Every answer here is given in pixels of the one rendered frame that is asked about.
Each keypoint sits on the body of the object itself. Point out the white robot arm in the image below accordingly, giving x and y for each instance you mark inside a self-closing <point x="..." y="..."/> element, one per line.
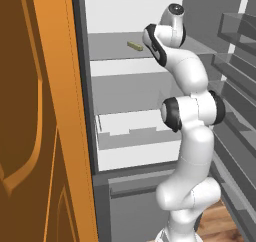
<point x="193" y="142"/>

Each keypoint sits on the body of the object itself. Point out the grey glass fridge shelf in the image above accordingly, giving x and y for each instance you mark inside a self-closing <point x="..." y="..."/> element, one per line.
<point x="126" y="92"/>
<point x="110" y="46"/>

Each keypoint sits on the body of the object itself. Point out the white fridge crisper drawer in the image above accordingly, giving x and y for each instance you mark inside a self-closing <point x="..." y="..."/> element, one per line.
<point x="133" y="152"/>

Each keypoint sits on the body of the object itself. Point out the grey fridge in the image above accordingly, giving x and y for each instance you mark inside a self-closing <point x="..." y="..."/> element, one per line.
<point x="83" y="86"/>

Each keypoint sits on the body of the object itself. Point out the yellow butter stick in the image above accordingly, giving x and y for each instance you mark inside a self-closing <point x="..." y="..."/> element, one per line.
<point x="134" y="46"/>

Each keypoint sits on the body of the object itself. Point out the grey fridge door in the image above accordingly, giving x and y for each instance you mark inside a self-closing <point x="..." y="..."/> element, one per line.
<point x="240" y="146"/>

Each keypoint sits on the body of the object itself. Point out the orange wooden tall cupboard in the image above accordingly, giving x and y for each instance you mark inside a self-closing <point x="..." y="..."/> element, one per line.
<point x="40" y="112"/>

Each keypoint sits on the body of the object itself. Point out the grey freezer drawer front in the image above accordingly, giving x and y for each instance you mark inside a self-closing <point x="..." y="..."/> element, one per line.
<point x="133" y="216"/>

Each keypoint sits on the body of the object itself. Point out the clear door shelf bin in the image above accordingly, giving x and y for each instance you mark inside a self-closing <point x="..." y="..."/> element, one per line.
<point x="238" y="31"/>
<point x="233" y="69"/>

